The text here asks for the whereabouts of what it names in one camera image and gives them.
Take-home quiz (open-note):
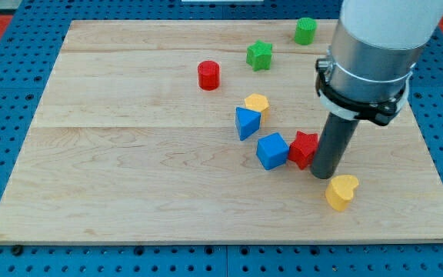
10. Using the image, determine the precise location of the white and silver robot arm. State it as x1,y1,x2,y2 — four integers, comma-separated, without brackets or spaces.
329,0,443,103

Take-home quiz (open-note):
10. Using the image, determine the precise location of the green cylinder block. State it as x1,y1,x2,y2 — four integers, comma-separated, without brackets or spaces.
294,17,318,45

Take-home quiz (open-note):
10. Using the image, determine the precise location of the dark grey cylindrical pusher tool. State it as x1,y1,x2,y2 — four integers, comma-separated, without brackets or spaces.
311,113,359,179

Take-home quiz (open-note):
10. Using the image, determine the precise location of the green star block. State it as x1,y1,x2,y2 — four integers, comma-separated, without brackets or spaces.
246,40,273,72

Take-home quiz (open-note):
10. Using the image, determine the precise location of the yellow hexagon block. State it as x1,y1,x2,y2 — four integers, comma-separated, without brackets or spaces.
244,93,270,124

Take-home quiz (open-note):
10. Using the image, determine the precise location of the black clamp ring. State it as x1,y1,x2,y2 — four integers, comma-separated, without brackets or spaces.
315,56,415,127

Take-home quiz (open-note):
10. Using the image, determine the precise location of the red cylinder block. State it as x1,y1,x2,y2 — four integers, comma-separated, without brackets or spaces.
197,60,220,91

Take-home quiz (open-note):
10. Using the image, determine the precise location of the light wooden board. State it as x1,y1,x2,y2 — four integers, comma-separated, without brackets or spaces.
0,20,443,245

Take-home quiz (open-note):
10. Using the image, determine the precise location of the yellow heart block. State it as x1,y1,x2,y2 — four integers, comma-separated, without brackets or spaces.
325,175,359,212

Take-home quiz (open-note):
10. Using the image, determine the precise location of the blue cube block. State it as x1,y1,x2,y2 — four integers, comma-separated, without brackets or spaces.
256,132,289,170

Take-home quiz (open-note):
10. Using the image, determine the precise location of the red star block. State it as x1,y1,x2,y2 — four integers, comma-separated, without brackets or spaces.
288,131,318,170

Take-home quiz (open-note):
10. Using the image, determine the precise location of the blue triangle block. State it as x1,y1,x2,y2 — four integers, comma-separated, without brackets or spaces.
235,107,261,141

